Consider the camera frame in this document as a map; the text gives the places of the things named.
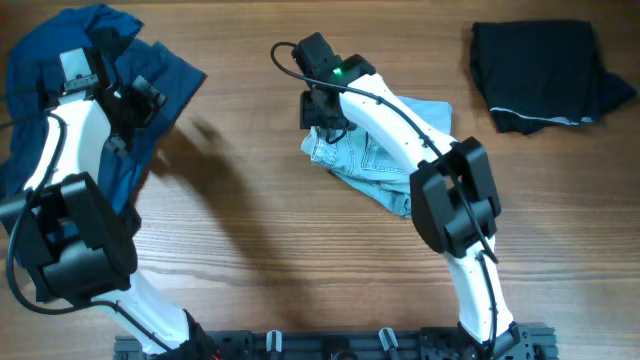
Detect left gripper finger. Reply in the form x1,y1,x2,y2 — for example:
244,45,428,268
104,134,131,159
131,76,167,125

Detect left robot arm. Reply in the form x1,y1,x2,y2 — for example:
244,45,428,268
1,47,192,355

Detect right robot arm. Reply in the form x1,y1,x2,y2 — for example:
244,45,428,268
291,33,514,350

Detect dark blue shirt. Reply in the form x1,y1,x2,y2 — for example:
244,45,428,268
1,5,206,234

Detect light blue denim shorts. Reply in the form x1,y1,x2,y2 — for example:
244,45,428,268
300,94,454,219

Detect black folded garment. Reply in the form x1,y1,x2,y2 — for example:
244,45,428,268
470,20,637,135

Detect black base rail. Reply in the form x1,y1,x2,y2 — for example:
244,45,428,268
113,322,559,360

